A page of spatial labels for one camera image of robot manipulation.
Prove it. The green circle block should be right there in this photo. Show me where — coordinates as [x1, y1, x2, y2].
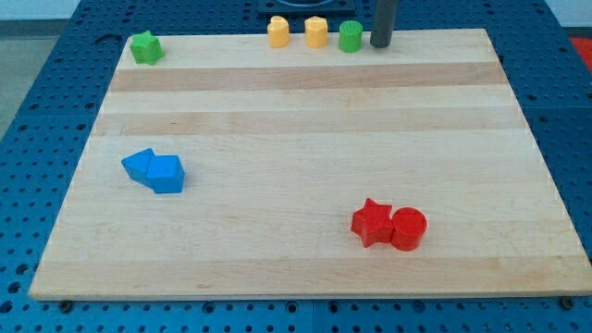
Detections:
[339, 20, 364, 53]

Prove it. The red circle block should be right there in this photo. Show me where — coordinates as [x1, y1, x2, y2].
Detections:
[390, 207, 427, 252]

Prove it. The yellow hexagon block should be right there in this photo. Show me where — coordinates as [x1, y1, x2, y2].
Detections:
[304, 16, 328, 48]

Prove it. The wooden board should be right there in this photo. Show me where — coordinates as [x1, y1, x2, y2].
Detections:
[30, 29, 591, 301]

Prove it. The red star block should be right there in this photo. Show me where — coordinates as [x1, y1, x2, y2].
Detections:
[351, 198, 393, 248]

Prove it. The blue cube block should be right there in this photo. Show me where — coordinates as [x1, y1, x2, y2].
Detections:
[146, 155, 185, 194]

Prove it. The yellow heart block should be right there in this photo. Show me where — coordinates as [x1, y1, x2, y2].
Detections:
[267, 16, 290, 48]

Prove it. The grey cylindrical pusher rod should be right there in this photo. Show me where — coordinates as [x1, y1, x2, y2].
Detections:
[370, 0, 399, 49]

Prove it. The blue triangle block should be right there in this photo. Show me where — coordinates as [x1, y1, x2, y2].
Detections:
[121, 148, 154, 187]

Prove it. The green star block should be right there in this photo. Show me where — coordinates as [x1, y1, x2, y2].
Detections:
[129, 31, 165, 65]

